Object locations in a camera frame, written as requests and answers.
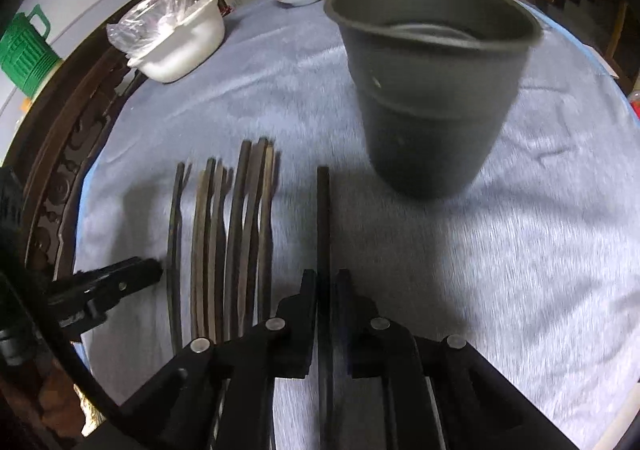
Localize dark chopstick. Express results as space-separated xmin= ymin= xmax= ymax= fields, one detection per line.
xmin=317 ymin=166 xmax=333 ymax=449
xmin=166 ymin=162 xmax=186 ymax=354
xmin=191 ymin=158 xmax=216 ymax=338
xmin=238 ymin=138 xmax=268 ymax=335
xmin=207 ymin=162 xmax=227 ymax=344
xmin=257 ymin=142 xmax=274 ymax=322
xmin=224 ymin=140 xmax=252 ymax=340

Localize blue table cover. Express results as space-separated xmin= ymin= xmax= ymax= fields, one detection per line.
xmin=74 ymin=149 xmax=109 ymax=371

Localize grey table cloth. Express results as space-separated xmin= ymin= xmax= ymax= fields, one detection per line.
xmin=86 ymin=0 xmax=639 ymax=449

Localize dark carved wooden sideboard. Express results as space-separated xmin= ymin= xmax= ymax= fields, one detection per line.
xmin=1 ymin=28 xmax=134 ymax=449

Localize green thermos flask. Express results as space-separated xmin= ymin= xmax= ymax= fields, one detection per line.
xmin=0 ymin=5 xmax=62 ymax=99

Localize white bowl with plastic bag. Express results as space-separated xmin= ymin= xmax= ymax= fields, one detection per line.
xmin=106 ymin=0 xmax=226 ymax=84

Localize grey perforated utensil cup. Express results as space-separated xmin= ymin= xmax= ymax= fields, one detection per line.
xmin=326 ymin=0 xmax=542 ymax=200

